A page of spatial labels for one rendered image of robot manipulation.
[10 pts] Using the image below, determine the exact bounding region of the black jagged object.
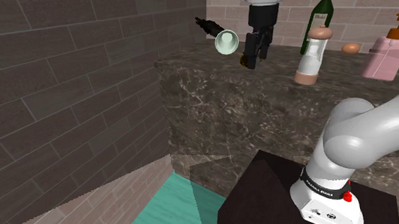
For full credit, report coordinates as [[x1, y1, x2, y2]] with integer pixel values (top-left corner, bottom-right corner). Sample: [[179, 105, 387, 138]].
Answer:
[[194, 14, 226, 40]]

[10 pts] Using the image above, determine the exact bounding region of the brown egg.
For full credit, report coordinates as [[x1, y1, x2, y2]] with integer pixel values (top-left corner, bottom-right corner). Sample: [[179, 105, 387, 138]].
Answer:
[[341, 42, 362, 56]]

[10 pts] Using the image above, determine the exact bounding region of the pink soap dispenser orange pump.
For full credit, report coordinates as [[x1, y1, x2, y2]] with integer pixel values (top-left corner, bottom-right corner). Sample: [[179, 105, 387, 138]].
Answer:
[[357, 11, 399, 84]]

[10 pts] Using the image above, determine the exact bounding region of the dark green wine bottle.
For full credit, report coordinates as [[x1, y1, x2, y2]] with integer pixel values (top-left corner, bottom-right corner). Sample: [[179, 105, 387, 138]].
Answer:
[[295, 0, 344, 56]]

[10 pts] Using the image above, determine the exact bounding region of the dark robot stand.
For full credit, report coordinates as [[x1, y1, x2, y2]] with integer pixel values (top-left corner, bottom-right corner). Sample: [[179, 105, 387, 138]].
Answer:
[[210, 140, 399, 224]]

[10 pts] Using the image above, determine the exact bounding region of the pale green cup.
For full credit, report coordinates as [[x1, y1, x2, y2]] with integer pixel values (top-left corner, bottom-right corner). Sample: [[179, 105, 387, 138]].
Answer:
[[213, 28, 241, 57]]

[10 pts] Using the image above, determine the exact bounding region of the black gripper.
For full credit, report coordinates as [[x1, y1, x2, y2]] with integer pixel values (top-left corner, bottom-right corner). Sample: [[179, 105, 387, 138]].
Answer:
[[239, 1, 284, 71]]

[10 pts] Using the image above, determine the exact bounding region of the clear mill with beige caps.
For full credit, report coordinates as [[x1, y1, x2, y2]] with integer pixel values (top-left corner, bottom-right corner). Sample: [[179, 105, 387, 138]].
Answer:
[[290, 24, 338, 87]]

